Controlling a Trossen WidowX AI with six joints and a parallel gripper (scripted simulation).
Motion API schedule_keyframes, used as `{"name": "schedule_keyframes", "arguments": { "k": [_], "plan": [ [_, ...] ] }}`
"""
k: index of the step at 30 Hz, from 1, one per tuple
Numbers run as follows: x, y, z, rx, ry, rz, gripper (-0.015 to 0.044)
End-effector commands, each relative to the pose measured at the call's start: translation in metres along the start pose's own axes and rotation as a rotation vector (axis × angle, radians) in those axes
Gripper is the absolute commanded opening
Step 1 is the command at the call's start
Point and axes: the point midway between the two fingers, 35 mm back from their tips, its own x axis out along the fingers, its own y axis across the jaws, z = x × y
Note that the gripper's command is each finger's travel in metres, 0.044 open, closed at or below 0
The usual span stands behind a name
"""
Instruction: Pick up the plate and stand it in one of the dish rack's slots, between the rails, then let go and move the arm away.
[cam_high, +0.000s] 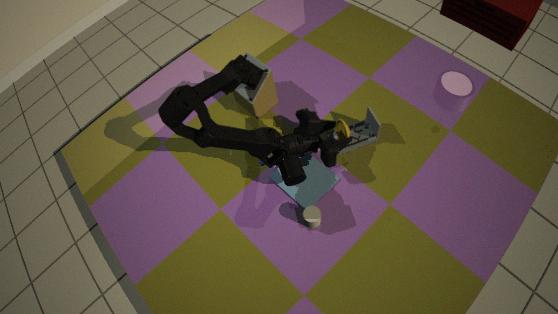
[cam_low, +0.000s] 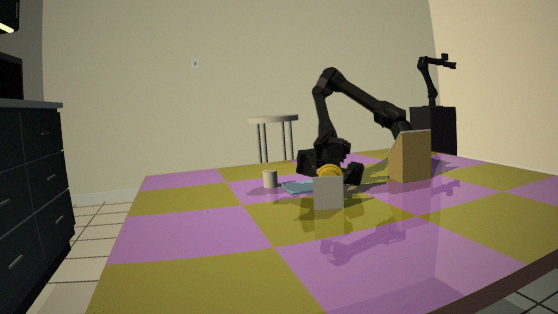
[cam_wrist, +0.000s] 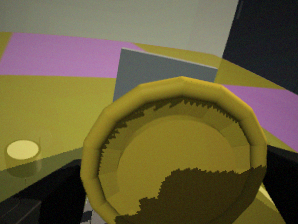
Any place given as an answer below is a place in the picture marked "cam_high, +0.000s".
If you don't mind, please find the beige cylinder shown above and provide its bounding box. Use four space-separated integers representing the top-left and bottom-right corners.
303 205 321 229

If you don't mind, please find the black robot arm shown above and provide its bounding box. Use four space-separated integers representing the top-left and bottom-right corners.
158 55 321 186

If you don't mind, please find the light blue flat mat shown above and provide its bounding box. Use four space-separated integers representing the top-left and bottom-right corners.
269 152 340 209

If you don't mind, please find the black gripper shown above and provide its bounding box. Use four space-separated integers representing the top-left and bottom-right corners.
291 119 352 168

